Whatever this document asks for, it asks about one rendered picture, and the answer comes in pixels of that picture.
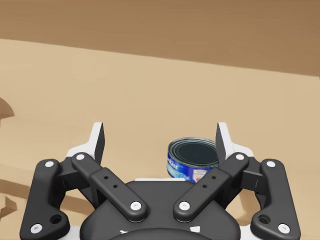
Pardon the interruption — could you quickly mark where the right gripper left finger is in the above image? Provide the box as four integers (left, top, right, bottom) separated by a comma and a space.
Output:
19, 121, 149, 239

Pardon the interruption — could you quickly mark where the pale wooden shelf unit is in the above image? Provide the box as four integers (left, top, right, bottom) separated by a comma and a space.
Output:
0, 0, 320, 240

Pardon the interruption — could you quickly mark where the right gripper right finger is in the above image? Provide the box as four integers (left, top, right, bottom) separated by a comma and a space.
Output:
172, 121, 302, 239

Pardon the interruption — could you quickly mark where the blue flat can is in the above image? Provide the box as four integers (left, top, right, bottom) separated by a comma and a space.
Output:
166, 136, 222, 185

